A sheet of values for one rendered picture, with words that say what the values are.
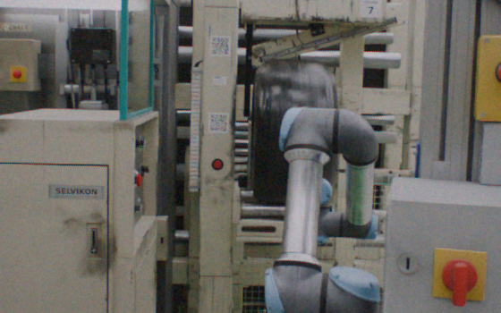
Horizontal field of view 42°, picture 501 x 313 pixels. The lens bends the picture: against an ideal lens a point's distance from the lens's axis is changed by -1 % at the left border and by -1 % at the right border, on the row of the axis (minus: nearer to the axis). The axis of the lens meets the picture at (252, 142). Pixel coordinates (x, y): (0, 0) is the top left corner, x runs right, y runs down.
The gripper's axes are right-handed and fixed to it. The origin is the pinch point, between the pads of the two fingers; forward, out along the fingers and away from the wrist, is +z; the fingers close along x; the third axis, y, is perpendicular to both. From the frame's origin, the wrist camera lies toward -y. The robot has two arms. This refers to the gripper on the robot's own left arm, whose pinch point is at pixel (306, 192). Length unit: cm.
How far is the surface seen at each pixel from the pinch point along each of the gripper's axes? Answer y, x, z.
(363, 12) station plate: 74, -27, 42
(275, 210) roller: -7.9, 9.6, 18.4
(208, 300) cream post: -44, 34, 31
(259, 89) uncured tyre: 36.3, 16.7, 10.0
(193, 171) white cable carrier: 6, 41, 28
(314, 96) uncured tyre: 34.0, -2.6, 5.0
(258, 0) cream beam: 77, 17, 42
